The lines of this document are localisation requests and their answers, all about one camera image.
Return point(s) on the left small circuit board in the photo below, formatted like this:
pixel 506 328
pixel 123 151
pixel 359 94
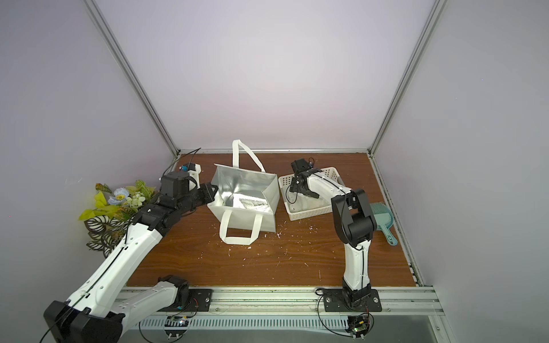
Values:
pixel 175 327

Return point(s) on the white insulated delivery bag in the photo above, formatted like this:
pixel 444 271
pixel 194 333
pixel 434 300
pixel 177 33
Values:
pixel 246 199

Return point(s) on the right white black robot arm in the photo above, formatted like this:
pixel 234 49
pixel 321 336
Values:
pixel 354 224

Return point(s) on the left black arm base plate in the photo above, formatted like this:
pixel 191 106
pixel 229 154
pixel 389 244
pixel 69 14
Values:
pixel 196 300

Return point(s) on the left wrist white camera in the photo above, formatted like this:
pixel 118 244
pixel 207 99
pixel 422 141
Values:
pixel 194 171

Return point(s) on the small circuit board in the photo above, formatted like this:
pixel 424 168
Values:
pixel 175 327
pixel 360 326

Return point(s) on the right small circuit board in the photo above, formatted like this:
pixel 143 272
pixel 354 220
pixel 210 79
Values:
pixel 360 326

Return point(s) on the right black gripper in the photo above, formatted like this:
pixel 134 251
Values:
pixel 299 175

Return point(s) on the aluminium front rail frame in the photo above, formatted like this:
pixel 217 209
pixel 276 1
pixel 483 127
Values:
pixel 297 308

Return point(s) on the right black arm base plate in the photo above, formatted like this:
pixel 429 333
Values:
pixel 340 300

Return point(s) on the artificial flower plant bouquet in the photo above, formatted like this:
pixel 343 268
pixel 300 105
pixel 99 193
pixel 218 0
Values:
pixel 107 222

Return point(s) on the teal plastic dustpan brush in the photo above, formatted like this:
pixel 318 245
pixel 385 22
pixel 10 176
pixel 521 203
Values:
pixel 385 220

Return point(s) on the white perforated plastic basket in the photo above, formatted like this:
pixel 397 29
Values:
pixel 311 201

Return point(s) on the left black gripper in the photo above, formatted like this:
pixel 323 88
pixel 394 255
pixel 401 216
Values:
pixel 208 196

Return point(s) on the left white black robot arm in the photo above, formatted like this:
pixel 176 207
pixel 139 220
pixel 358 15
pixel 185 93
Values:
pixel 91 314

